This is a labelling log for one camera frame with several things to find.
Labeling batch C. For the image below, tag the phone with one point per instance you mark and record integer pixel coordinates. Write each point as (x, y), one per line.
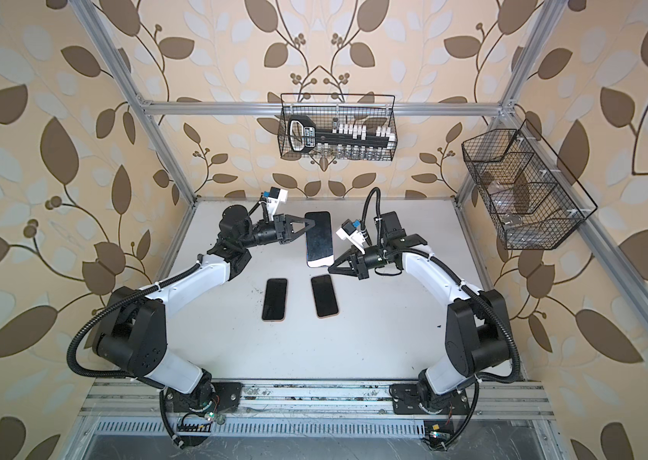
(319, 240)
(274, 305)
(325, 298)

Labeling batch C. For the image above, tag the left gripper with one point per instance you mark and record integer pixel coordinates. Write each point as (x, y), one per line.
(288, 229)

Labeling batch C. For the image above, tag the wire basket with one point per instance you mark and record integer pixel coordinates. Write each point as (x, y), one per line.
(532, 197)
(370, 109)

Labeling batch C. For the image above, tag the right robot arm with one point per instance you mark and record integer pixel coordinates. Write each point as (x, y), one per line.
(479, 343)

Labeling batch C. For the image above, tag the right wire basket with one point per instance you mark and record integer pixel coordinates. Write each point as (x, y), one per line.
(532, 197)

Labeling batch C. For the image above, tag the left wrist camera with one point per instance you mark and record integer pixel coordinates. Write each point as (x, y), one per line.
(272, 199)

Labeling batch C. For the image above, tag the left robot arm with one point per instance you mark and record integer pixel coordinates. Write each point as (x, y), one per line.
(128, 339)

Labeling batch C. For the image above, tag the socket set on black rail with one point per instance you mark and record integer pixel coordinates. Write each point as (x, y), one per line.
(305, 136)

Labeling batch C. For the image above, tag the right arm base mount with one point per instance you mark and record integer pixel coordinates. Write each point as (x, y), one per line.
(418, 399)

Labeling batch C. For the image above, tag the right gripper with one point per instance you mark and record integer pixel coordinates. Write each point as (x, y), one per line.
(346, 257)

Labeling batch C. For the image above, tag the back wire basket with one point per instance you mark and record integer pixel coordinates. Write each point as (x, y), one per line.
(370, 109)

